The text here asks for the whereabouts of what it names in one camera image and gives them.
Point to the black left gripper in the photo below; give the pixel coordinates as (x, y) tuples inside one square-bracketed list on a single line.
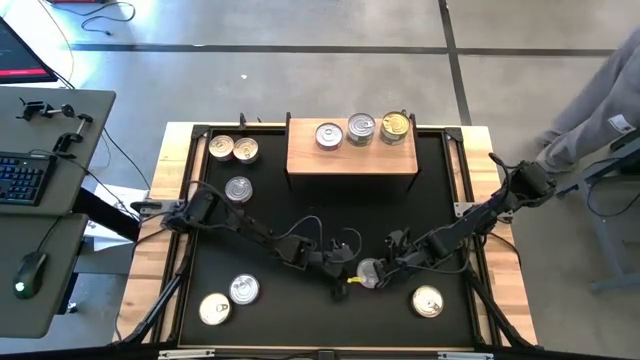
[(302, 252)]

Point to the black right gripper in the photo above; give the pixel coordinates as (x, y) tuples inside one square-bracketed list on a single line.
[(407, 252)]

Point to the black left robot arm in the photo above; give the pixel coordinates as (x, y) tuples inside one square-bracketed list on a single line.
[(250, 230)]

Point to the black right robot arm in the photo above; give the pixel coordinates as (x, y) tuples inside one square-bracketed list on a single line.
[(475, 217)]

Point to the gold-lidded seafood can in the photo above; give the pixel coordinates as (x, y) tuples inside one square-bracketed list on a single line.
[(427, 301)]

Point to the silver-lidded seafood can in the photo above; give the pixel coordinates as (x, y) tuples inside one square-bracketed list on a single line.
[(244, 289)]

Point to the wooden shelf with black legs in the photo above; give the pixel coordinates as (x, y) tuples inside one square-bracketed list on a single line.
[(350, 160)]

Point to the yellow tape tag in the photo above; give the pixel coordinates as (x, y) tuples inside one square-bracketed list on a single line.
[(354, 280)]

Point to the grey metal table base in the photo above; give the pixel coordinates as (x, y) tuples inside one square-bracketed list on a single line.
[(607, 240)]

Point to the white paper sheet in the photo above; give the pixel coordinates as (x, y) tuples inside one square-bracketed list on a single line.
[(117, 197)]

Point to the black desk support beam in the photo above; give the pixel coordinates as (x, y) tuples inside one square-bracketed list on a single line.
[(105, 215)]

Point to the person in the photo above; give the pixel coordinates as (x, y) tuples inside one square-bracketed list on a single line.
[(600, 100)]

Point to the grey desk top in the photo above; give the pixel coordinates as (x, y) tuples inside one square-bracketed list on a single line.
[(55, 300), (30, 132)]

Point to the black desk clamp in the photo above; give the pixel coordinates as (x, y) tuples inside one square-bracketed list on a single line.
[(31, 107), (62, 142)]

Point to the black computer mouse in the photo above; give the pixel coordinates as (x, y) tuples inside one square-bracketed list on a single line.
[(30, 272)]

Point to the backlit black keyboard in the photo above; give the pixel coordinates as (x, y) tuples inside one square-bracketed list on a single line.
[(22, 177)]

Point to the computer monitor with red stripe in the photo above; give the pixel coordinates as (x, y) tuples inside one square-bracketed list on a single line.
[(20, 55)]

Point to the small black camera block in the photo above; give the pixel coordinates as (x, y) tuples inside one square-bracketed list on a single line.
[(325, 355)]

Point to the silver metal bracket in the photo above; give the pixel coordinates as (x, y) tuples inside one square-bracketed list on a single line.
[(465, 356), (185, 354)]

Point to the black metal table frame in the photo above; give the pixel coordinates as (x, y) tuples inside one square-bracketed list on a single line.
[(197, 132)]

